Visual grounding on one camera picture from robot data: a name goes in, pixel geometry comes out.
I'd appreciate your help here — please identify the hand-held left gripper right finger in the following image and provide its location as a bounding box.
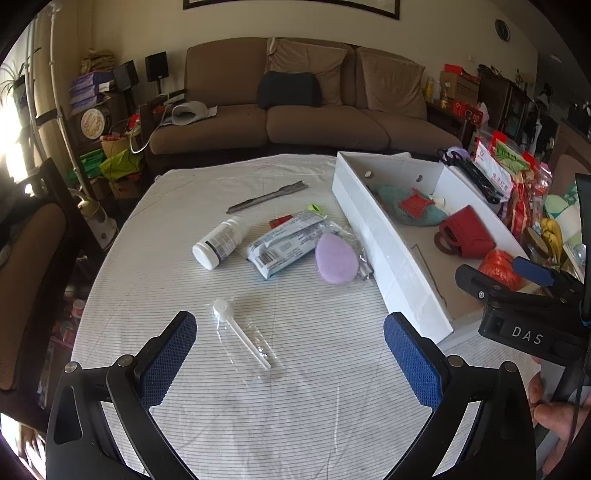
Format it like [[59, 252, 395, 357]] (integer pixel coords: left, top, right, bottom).
[[383, 311, 539, 480]]

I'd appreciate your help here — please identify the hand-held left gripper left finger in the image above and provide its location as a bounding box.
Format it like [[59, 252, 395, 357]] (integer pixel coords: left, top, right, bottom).
[[45, 311, 198, 480]]

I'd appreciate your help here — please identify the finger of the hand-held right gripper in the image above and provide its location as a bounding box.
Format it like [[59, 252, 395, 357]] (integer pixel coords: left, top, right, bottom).
[[512, 256, 583, 297], [455, 264, 509, 304]]

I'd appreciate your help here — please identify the white cardboard box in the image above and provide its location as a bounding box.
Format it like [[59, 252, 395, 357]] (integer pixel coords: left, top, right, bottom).
[[331, 151, 541, 344]]

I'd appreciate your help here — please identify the purple sponge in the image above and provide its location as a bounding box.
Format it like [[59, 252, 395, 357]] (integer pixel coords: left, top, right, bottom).
[[314, 219, 375, 284]]

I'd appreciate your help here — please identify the white striped cloth desktop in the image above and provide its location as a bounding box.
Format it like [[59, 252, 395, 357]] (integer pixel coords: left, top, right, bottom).
[[69, 154, 546, 480]]

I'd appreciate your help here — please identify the person's right hand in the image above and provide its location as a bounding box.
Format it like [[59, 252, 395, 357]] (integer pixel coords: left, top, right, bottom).
[[527, 374, 591, 477]]

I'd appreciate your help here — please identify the bunch of bananas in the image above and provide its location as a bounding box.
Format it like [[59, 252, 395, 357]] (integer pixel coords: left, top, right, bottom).
[[540, 218, 565, 264]]

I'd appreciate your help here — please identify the red handbag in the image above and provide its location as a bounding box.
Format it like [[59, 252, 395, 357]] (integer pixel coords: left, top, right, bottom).
[[434, 205, 497, 257]]

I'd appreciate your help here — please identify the white scoop in clear bag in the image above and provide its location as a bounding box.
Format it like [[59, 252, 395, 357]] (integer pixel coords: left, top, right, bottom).
[[210, 299, 284, 374]]

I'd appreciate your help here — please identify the bag of red snack packets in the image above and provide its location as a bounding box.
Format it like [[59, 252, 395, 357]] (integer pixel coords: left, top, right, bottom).
[[473, 131, 552, 232]]

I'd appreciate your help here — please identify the black elongated device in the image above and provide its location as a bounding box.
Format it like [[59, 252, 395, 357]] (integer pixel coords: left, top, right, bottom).
[[455, 159, 504, 204]]

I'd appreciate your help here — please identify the red mesh square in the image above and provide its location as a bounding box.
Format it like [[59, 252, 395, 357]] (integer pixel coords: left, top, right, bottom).
[[399, 188, 432, 217]]

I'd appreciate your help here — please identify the teal cloth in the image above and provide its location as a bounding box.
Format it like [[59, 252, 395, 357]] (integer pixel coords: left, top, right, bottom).
[[373, 185, 448, 228]]

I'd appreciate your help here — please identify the white pill bottle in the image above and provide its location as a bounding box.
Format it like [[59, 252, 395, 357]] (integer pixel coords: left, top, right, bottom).
[[192, 216, 249, 271]]

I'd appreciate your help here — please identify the white floor lamp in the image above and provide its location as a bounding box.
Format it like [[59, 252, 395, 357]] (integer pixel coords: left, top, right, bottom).
[[48, 0, 121, 250]]

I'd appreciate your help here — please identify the blue and white packet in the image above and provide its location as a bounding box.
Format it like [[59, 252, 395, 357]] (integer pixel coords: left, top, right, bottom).
[[245, 210, 331, 280]]

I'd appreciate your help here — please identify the dark wooden cabinet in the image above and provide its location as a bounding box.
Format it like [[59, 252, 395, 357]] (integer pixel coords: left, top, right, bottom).
[[478, 65, 541, 139]]

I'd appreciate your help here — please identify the grey metal file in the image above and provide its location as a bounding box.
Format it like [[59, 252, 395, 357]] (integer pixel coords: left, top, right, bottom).
[[226, 180, 308, 214]]

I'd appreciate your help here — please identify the yellow green bag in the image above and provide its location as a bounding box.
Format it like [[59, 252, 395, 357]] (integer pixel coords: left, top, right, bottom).
[[99, 148, 144, 182]]

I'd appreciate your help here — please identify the brown cardboard box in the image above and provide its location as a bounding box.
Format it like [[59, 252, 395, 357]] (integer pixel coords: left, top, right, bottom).
[[438, 65, 481, 102]]

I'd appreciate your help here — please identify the beige sofa cushion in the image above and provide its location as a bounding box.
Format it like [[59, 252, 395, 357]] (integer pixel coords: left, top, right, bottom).
[[355, 46, 428, 121], [267, 38, 349, 107]]

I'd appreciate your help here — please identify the brown sofa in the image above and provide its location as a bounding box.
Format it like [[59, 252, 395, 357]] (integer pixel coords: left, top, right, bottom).
[[148, 37, 464, 160]]

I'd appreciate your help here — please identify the grey curved device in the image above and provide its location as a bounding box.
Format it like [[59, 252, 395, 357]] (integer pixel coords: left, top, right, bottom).
[[171, 100, 218, 126]]

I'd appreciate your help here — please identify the round patterned tin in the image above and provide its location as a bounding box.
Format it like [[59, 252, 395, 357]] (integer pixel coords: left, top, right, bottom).
[[81, 109, 109, 140]]

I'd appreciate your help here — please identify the purple and white box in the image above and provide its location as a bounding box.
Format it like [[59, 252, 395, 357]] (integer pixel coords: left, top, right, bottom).
[[69, 83, 116, 103], [71, 72, 115, 89], [70, 95, 107, 115]]

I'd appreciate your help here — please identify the dark lumbar pillow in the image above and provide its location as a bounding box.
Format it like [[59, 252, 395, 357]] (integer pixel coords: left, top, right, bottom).
[[257, 71, 322, 110]]

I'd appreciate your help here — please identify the black speaker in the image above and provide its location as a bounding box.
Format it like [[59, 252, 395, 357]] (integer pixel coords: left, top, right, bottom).
[[113, 60, 139, 92], [145, 52, 169, 83]]

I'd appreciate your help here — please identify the brown paper bag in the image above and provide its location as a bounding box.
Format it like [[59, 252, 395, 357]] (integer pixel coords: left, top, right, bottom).
[[81, 48, 116, 75]]

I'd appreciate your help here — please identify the houseplant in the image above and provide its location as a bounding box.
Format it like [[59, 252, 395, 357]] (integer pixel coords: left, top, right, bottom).
[[0, 46, 42, 104]]

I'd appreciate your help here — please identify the framed ink painting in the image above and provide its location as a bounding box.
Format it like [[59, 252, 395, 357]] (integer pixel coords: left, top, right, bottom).
[[183, 0, 400, 20]]

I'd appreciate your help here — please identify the orange string ball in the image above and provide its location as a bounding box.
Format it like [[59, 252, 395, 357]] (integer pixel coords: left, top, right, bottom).
[[478, 249, 522, 291]]

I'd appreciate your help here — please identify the white cable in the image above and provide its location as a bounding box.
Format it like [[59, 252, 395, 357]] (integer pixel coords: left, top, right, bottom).
[[129, 92, 185, 155]]

